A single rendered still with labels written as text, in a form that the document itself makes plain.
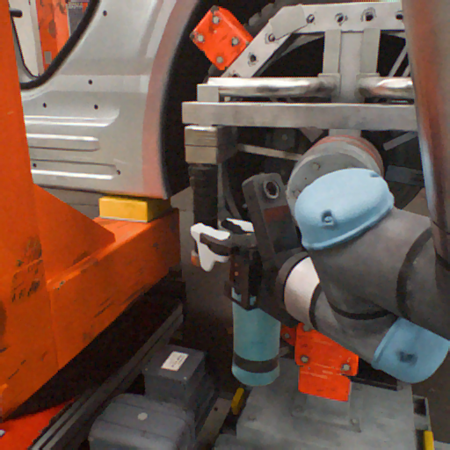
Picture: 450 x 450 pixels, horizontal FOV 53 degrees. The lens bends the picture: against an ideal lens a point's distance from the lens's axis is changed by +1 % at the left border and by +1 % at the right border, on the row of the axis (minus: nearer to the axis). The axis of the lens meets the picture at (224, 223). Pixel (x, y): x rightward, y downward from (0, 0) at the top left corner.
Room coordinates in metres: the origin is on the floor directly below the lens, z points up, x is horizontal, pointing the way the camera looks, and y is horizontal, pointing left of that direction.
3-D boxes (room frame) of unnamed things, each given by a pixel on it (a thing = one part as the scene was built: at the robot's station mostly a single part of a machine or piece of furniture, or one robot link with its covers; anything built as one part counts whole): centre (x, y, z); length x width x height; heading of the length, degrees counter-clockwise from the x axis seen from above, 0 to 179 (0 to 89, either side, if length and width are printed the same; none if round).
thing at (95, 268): (0.95, 0.28, 0.69); 0.52 x 0.17 x 0.35; 161
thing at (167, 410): (0.83, 0.11, 0.26); 0.42 x 0.18 x 0.35; 161
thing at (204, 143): (0.66, 0.02, 0.93); 0.09 x 0.05 x 0.05; 161
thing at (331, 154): (0.73, -0.19, 0.85); 0.21 x 0.14 x 0.14; 161
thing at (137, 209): (1.11, 0.23, 0.71); 0.14 x 0.14 x 0.05; 71
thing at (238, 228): (0.62, -0.03, 0.78); 0.09 x 0.03 x 0.06; 22
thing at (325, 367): (0.83, -0.22, 0.48); 0.16 x 0.12 x 0.17; 161
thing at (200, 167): (0.63, 0.03, 0.83); 0.04 x 0.04 x 0.16
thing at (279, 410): (0.96, -0.26, 0.32); 0.40 x 0.30 x 0.28; 71
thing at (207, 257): (0.58, 0.03, 0.79); 0.09 x 0.03 x 0.06; 45
